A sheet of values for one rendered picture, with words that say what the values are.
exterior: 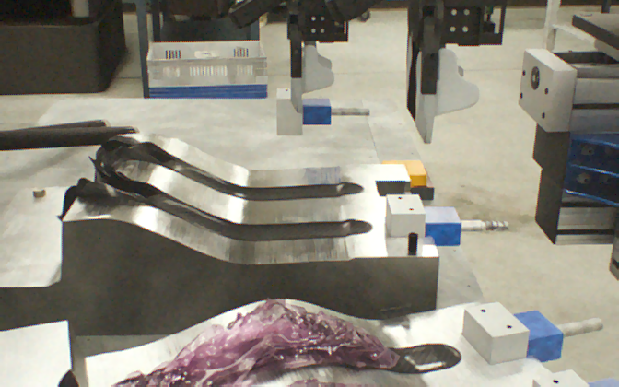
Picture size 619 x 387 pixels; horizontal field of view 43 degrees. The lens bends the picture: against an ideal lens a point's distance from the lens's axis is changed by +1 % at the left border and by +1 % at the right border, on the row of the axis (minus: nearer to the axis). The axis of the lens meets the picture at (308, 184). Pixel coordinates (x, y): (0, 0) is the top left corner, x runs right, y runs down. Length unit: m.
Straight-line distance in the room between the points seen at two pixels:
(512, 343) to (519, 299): 1.84
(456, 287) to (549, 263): 1.86
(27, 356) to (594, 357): 1.88
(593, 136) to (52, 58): 3.92
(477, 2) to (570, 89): 0.42
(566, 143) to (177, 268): 0.62
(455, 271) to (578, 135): 0.31
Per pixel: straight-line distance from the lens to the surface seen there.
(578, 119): 1.16
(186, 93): 4.00
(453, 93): 0.76
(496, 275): 2.65
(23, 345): 0.65
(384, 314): 0.75
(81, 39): 4.70
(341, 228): 0.85
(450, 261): 0.98
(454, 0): 0.75
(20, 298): 0.84
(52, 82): 4.80
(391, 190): 0.98
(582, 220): 1.23
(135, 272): 0.80
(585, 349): 2.36
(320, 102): 1.09
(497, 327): 0.70
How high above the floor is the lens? 1.25
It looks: 22 degrees down
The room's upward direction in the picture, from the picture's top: straight up
